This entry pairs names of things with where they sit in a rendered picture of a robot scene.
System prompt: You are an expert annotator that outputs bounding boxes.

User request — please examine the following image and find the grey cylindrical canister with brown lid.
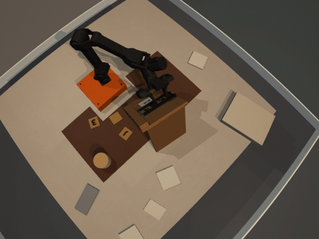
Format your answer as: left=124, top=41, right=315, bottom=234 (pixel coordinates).
left=93, top=152, right=111, bottom=169

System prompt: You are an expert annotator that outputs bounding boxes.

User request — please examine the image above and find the white paper ticket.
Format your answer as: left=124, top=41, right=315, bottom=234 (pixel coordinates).
left=139, top=97, right=152, bottom=107

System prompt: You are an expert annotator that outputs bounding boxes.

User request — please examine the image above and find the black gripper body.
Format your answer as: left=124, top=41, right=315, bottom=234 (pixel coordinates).
left=136, top=72, right=174, bottom=99

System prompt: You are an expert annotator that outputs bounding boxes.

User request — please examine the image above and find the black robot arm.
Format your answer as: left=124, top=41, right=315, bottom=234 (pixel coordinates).
left=70, top=28, right=167, bottom=91

